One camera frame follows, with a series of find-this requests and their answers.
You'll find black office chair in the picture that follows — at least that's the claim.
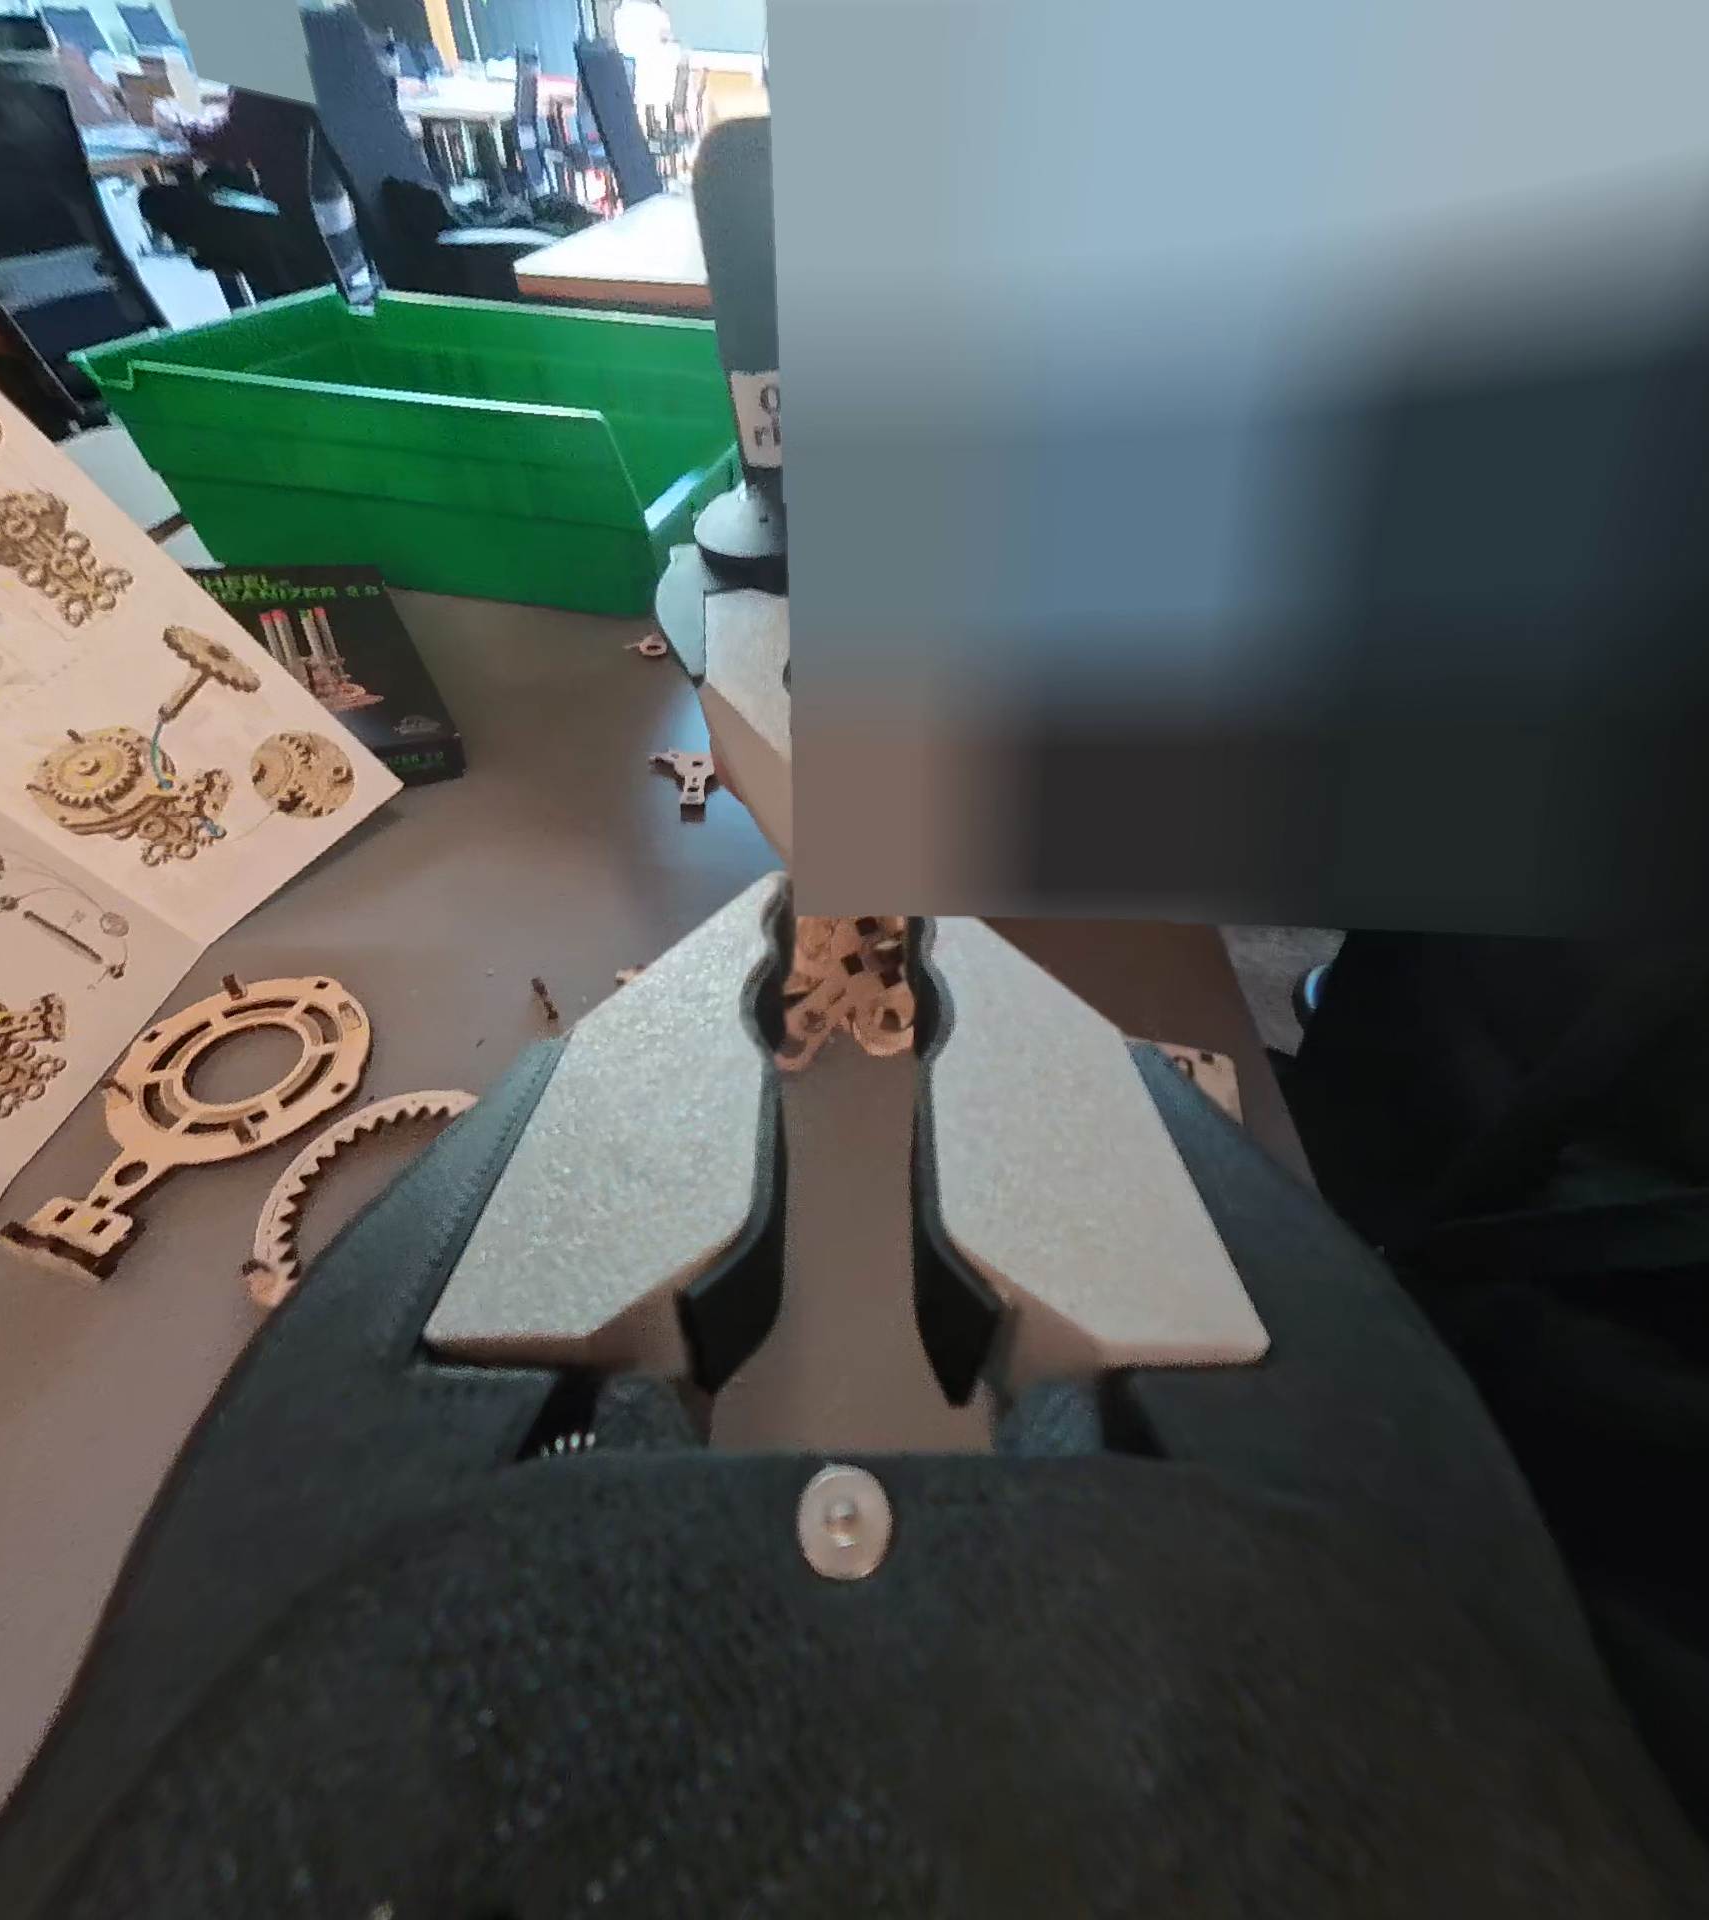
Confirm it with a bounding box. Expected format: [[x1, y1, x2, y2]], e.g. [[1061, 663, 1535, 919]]
[[295, 0, 562, 303], [0, 42, 172, 440], [138, 86, 378, 313]]

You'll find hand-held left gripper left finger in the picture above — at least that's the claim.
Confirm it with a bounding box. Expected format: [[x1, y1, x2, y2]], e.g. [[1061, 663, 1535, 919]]
[[422, 873, 793, 1393]]

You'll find large green plastic bin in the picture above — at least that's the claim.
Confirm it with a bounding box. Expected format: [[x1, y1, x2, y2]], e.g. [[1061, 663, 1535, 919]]
[[68, 285, 784, 623]]

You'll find wooden gear ring segment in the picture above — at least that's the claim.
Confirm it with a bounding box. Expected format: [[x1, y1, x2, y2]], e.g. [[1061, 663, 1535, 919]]
[[242, 1088, 482, 1309]]

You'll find wooden model gear shaft assembly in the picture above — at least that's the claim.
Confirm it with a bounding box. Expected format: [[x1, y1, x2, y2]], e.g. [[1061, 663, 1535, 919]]
[[771, 915, 930, 1075]]

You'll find black model kit box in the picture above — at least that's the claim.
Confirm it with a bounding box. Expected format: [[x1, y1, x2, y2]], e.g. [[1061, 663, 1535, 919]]
[[185, 564, 469, 787]]

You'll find light wooden table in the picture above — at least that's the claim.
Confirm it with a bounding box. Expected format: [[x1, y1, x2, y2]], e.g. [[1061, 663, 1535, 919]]
[[512, 192, 714, 321]]

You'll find wooden ring frame part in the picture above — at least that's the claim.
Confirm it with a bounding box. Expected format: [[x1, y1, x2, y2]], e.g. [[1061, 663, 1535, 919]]
[[0, 975, 376, 1286]]

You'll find small wooden tag strip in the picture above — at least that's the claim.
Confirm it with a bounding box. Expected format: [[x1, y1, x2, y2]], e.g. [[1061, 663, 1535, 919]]
[[1136, 1039, 1240, 1124]]

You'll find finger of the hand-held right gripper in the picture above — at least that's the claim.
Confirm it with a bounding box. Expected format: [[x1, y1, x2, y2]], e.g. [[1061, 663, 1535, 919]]
[[704, 592, 796, 876]]

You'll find printed instruction sheet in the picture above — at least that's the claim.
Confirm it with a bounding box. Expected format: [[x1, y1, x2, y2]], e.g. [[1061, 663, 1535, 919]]
[[0, 285, 406, 1333]]

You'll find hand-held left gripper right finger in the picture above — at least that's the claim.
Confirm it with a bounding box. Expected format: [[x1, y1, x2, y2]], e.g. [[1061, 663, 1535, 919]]
[[909, 915, 1272, 1411]]

